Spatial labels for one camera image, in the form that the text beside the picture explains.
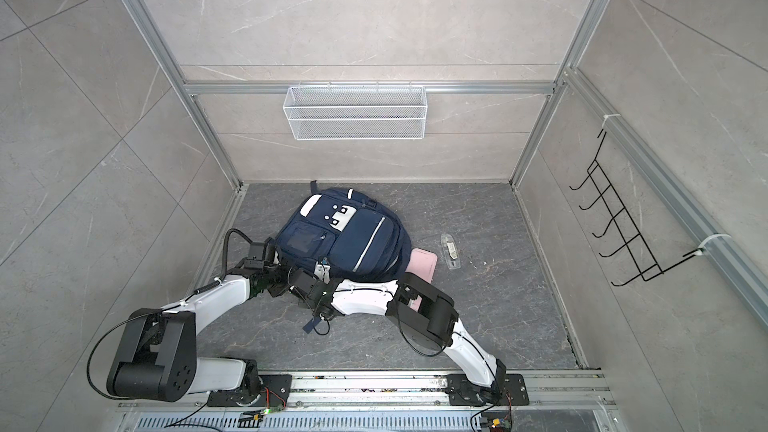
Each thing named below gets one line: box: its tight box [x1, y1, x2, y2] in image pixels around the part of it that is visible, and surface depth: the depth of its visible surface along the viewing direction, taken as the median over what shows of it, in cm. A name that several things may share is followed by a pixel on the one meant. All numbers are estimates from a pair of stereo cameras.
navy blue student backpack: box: [275, 181, 413, 282], surface depth 97 cm
